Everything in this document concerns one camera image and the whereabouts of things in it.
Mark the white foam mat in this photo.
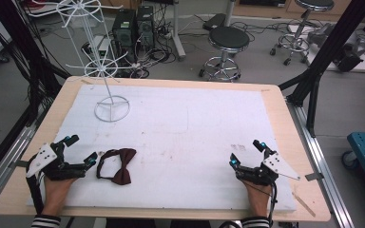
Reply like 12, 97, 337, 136
28, 83, 298, 212

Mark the black frame strut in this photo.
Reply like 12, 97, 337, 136
0, 0, 71, 126
278, 0, 365, 138

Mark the aluminium side rail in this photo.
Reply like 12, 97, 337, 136
0, 104, 55, 214
285, 100, 356, 228

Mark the flat black box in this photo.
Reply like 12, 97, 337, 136
202, 12, 227, 31

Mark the black computer tower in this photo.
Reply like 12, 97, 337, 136
135, 5, 156, 49
111, 8, 138, 64

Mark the person's right hand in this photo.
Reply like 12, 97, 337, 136
242, 181, 273, 219

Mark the thin wooden stick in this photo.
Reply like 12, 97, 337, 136
291, 191, 317, 219

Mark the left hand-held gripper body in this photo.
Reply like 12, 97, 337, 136
25, 142, 87, 181

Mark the tangle of floor cables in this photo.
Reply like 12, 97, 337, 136
120, 12, 180, 79

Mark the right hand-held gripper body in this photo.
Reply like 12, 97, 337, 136
235, 152, 301, 187

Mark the white wire display rack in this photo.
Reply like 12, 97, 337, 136
32, 0, 131, 124

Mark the dark brown bow tie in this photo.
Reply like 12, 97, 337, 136
95, 147, 138, 186

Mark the metal bracket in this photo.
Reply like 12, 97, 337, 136
304, 172, 325, 182

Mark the black gripper strap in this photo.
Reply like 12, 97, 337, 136
25, 175, 46, 216

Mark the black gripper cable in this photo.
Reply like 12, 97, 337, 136
267, 181, 279, 228

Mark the person's left hand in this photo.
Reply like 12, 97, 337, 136
40, 176, 77, 218

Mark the grey table leg post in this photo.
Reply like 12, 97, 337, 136
170, 0, 187, 62

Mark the white platform with black device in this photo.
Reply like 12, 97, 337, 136
305, 22, 365, 74

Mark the black round stool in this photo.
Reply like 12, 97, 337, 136
269, 0, 336, 67
198, 25, 251, 83

